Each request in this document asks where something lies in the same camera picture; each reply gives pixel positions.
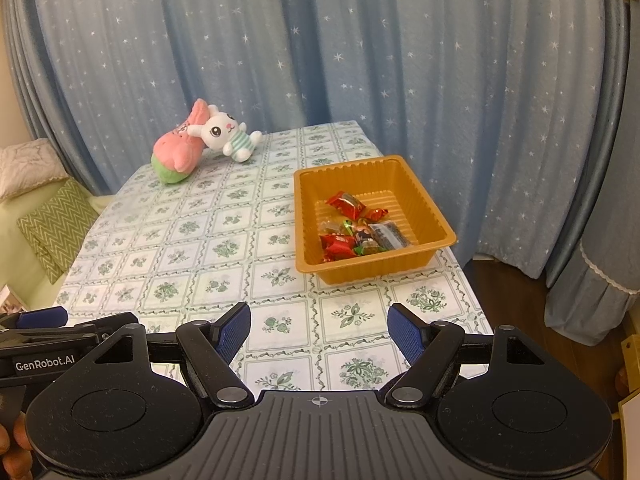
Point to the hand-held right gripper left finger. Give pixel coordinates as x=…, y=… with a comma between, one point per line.
x=232, y=330

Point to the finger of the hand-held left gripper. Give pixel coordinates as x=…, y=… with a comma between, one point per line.
x=112, y=321
x=40, y=317

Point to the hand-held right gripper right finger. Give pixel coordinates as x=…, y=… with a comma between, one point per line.
x=405, y=330

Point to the green candy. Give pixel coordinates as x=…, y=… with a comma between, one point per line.
x=370, y=249

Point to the clear packet of dark snacks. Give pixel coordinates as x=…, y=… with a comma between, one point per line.
x=392, y=235

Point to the dark red snack packet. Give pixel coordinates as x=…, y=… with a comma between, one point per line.
x=334, y=241

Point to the small red snack packet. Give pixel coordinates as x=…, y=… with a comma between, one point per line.
x=377, y=215

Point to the clear brown candy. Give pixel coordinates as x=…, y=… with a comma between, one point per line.
x=331, y=226

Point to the large red snack packet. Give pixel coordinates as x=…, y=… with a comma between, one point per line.
x=345, y=205

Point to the orange plastic tray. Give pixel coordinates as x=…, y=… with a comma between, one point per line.
x=320, y=185

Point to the person's left hand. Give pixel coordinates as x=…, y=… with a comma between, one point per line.
x=15, y=450

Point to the colourful printed object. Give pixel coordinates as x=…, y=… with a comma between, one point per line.
x=9, y=300

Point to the green sofa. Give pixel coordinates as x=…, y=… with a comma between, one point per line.
x=20, y=260

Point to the green zigzag cushion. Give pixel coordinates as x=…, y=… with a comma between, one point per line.
x=37, y=245
x=62, y=220

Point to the white pillow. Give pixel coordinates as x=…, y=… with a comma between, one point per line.
x=27, y=167

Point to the pink starfish plush toy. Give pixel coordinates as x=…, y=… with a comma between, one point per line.
x=177, y=152

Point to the blue curtain with lace trim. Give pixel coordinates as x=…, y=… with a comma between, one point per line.
x=590, y=300

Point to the white bunny plush toy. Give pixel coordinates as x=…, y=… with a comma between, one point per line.
x=220, y=132

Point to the blue star curtain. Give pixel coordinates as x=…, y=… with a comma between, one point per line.
x=350, y=45

